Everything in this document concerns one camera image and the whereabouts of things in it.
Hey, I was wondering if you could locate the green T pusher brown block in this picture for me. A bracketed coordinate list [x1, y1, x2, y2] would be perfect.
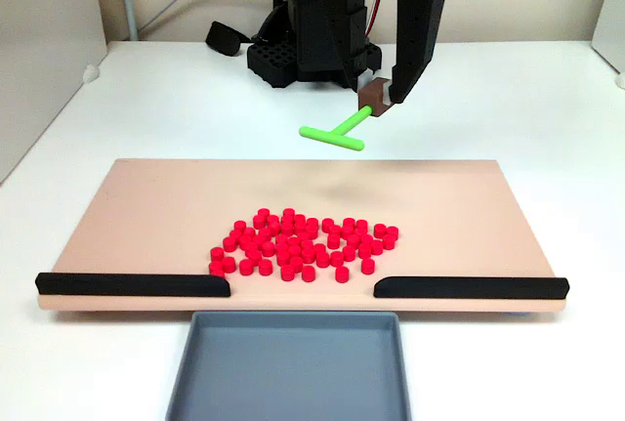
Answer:
[298, 73, 399, 153]

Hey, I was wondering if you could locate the white side panel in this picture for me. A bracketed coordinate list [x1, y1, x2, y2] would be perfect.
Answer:
[590, 0, 625, 75]
[0, 0, 109, 186]

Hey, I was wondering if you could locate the beige flat board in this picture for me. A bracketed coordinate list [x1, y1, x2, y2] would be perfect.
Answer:
[36, 157, 570, 316]

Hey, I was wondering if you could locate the grey shallow tray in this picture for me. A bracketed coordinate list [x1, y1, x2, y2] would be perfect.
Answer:
[164, 311, 413, 421]

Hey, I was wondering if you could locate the black board rail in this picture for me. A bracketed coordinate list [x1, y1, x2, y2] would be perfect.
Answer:
[373, 275, 571, 301]
[34, 272, 231, 299]

